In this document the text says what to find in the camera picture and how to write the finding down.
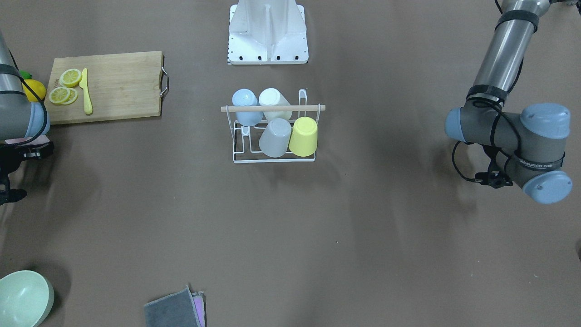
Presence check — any pink folded cloth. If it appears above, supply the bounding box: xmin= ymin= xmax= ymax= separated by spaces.
xmin=192 ymin=292 xmax=206 ymax=327

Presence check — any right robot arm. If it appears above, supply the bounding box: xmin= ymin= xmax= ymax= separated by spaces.
xmin=0 ymin=37 xmax=54 ymax=204

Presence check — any light blue plastic cup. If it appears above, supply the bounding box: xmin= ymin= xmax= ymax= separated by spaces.
xmin=232 ymin=89 xmax=264 ymax=127

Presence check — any lemon slice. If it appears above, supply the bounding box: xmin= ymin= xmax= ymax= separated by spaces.
xmin=58 ymin=69 xmax=82 ymax=88
xmin=48 ymin=86 xmax=71 ymax=105
xmin=61 ymin=88 xmax=79 ymax=105

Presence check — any white wire cup rack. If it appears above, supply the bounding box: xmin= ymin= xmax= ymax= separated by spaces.
xmin=221 ymin=88 xmax=326 ymax=164

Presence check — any grey plastic cup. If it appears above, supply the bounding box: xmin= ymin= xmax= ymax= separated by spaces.
xmin=259 ymin=118 xmax=292 ymax=158

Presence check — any white plastic cup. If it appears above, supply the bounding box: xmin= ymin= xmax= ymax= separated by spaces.
xmin=259 ymin=88 xmax=293 ymax=122

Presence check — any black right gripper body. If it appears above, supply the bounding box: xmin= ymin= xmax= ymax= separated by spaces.
xmin=0 ymin=141 xmax=54 ymax=205

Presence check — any yellow plastic cup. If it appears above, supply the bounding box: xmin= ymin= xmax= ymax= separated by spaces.
xmin=288 ymin=117 xmax=318 ymax=157

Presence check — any grey folded cloth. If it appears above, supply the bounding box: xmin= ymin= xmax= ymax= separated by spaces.
xmin=143 ymin=286 xmax=197 ymax=327

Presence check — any mint green bowl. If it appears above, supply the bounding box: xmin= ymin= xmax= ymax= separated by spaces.
xmin=0 ymin=270 xmax=54 ymax=327

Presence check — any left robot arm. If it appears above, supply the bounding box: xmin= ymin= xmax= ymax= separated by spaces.
xmin=444 ymin=0 xmax=573 ymax=204

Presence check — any yellow lemon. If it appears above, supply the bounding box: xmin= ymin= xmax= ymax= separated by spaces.
xmin=22 ymin=79 xmax=46 ymax=102

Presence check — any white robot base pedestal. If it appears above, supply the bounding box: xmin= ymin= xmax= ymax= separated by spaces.
xmin=227 ymin=0 xmax=309 ymax=65

